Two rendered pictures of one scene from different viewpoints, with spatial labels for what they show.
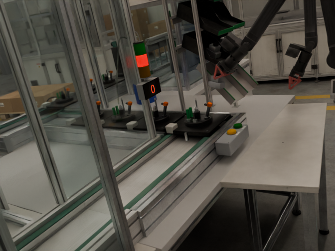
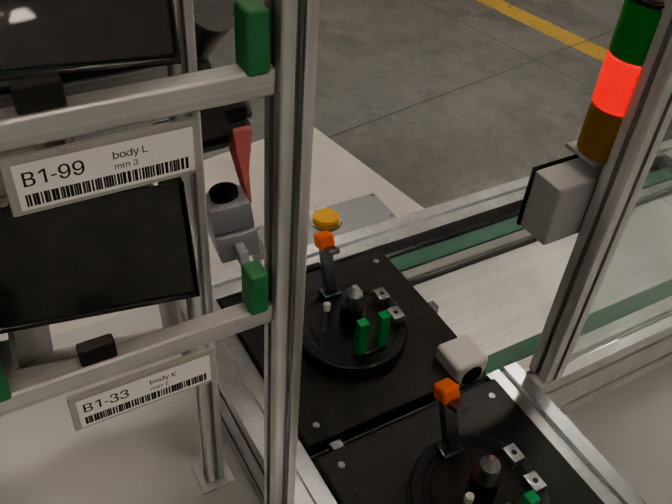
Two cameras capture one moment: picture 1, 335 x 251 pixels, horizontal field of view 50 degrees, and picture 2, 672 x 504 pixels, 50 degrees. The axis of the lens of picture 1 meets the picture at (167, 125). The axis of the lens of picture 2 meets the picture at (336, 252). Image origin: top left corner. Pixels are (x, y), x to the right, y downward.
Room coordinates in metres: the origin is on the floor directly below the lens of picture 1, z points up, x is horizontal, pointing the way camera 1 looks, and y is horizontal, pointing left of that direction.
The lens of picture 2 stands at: (2.25, 0.03, 1.63)
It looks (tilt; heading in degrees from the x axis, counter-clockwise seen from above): 41 degrees down; 200
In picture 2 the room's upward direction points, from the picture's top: 5 degrees clockwise
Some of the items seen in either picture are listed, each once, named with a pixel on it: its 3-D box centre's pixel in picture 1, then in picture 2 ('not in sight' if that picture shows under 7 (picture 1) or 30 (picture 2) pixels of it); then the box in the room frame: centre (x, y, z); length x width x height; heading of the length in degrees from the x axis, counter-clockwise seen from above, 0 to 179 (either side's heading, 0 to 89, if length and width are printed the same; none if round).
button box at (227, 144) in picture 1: (232, 139); (324, 236); (1.47, -0.27, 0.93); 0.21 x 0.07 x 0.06; 143
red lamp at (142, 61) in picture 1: (141, 60); (627, 80); (1.59, 0.05, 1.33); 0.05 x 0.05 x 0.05
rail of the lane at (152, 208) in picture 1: (201, 160); (449, 235); (1.36, -0.11, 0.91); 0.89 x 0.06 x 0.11; 143
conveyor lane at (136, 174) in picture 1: (163, 159); (535, 305); (1.44, 0.05, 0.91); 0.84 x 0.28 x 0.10; 143
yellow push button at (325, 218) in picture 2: (231, 132); (326, 220); (1.47, -0.27, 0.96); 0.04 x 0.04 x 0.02
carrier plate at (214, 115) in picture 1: (198, 123); (349, 338); (1.67, -0.15, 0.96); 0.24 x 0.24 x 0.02; 53
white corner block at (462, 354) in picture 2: (171, 128); (460, 362); (1.65, -0.02, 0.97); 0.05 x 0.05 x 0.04; 53
